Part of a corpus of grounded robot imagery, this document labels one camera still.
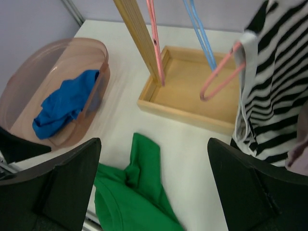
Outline mauve pink tank top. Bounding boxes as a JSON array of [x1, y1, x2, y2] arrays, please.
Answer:
[[285, 102, 308, 176]]

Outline green tank top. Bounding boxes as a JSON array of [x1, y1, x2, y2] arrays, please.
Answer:
[[94, 133, 183, 231]]

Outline black white striped tank top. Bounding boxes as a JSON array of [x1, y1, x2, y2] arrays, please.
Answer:
[[231, 0, 308, 167]]

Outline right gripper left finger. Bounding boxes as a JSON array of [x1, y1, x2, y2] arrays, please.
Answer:
[[0, 138, 101, 231]]

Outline pink hanger of striped top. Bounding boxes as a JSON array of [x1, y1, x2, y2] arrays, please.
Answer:
[[200, 41, 247, 102]]

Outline wooden clothes rack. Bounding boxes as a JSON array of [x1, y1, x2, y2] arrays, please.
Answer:
[[115, 0, 239, 135]]

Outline light blue wire hanger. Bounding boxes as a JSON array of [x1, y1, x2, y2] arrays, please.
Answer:
[[183, 0, 217, 71]]

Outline blue tank top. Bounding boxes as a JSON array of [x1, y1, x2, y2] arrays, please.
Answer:
[[32, 70, 99, 140]]

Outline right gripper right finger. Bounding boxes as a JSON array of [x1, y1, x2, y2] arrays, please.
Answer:
[[207, 138, 308, 231]]

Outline pink hanger of green top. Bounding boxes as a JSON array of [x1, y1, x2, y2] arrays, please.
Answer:
[[146, 0, 165, 86]]

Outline pink translucent plastic basket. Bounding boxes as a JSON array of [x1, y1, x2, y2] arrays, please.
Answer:
[[0, 38, 110, 150]]

